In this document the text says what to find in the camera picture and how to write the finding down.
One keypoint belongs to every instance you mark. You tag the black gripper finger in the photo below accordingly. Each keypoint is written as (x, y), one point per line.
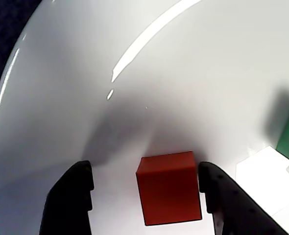
(232, 210)
(68, 203)

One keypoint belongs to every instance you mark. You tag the red cube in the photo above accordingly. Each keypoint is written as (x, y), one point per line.
(169, 195)

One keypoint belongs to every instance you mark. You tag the white round plate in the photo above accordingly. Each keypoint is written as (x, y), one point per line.
(159, 73)

